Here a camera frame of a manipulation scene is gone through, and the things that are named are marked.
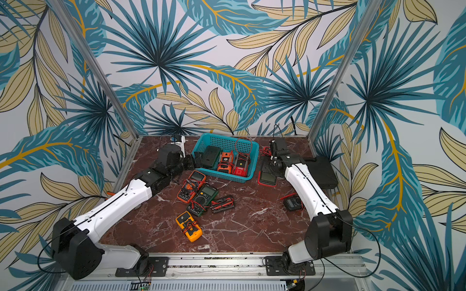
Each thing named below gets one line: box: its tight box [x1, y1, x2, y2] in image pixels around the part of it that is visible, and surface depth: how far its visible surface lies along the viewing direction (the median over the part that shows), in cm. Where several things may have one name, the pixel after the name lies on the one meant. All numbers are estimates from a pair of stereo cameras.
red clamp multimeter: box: [231, 152, 251, 178], surface depth 102 cm
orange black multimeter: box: [176, 170, 207, 204], surface depth 94 cm
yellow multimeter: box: [175, 210, 204, 243], surface depth 81 cm
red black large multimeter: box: [257, 155, 278, 188], surface depth 83 cm
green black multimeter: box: [186, 184, 219, 218], surface depth 90 cm
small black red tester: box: [209, 197, 235, 214], surface depth 89 cm
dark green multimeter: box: [202, 145, 221, 168], surface depth 110 cm
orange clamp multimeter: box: [217, 150, 234, 174], surface depth 103 cm
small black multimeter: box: [277, 192, 302, 211], surface depth 90 cm
